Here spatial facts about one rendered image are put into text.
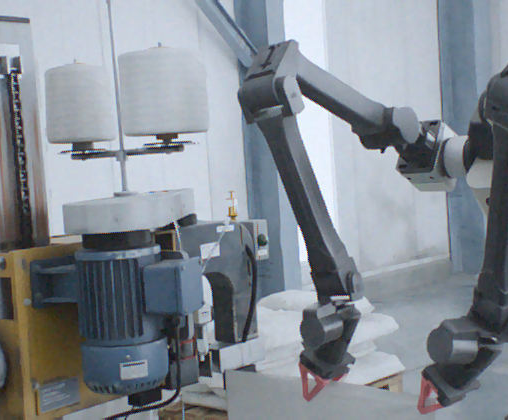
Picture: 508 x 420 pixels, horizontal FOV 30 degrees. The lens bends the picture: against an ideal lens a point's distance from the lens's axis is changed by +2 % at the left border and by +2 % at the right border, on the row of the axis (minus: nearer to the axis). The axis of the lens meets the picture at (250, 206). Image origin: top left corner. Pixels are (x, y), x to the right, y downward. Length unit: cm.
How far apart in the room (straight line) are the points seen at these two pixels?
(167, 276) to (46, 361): 31
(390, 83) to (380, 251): 173
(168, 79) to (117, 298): 40
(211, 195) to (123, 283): 607
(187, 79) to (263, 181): 627
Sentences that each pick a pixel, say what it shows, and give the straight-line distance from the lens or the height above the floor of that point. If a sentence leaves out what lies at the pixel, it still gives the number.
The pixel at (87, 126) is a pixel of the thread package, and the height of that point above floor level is 156.
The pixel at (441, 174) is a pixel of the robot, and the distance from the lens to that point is 203.
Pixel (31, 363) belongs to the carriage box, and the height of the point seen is 114.
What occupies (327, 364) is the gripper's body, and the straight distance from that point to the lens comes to 178.
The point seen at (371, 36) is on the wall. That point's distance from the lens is 956.
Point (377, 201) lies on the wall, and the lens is 946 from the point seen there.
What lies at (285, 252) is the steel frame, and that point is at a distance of 778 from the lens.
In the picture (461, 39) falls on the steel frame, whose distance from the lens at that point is 1058.
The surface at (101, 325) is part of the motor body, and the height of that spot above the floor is 121.
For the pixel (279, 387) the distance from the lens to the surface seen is 189.
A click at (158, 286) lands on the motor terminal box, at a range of 160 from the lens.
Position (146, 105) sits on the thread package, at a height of 158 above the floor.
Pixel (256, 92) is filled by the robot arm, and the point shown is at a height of 159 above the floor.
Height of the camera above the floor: 148
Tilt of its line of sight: 3 degrees down
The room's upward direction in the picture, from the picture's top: 4 degrees counter-clockwise
